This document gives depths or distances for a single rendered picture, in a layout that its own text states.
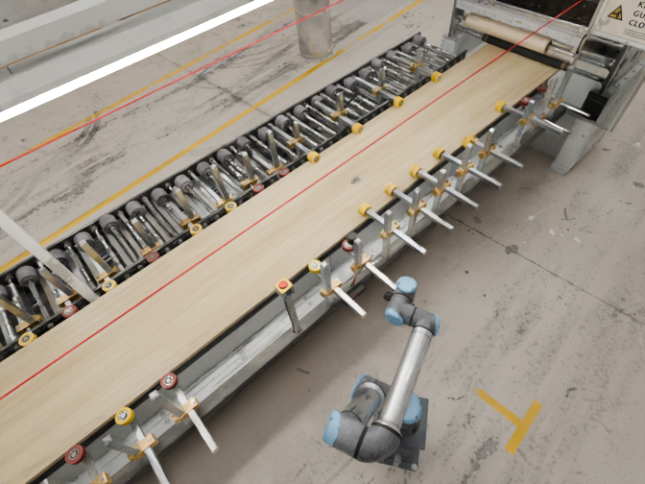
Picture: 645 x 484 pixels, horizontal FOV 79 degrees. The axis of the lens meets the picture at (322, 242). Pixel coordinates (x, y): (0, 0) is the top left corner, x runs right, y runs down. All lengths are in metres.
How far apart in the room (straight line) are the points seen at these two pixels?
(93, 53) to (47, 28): 0.11
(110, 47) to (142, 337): 1.57
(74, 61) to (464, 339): 2.82
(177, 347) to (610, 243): 3.51
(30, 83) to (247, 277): 1.50
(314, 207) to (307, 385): 1.28
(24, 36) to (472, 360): 2.94
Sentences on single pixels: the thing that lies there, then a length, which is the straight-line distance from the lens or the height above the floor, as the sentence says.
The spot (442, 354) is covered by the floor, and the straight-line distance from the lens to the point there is 3.11.
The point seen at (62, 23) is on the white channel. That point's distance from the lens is 1.31.
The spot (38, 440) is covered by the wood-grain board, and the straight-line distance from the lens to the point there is 2.51.
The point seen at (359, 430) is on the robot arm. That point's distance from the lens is 1.52.
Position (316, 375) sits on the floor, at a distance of 3.01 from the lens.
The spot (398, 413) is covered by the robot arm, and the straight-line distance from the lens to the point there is 1.57.
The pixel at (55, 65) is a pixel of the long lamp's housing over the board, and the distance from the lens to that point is 1.32.
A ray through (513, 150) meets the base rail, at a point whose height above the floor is 0.70.
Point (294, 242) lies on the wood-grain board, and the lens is 2.46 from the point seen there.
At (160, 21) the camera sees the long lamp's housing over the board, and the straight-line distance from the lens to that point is 1.38.
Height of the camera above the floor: 2.86
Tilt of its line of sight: 53 degrees down
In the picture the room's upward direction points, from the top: 8 degrees counter-clockwise
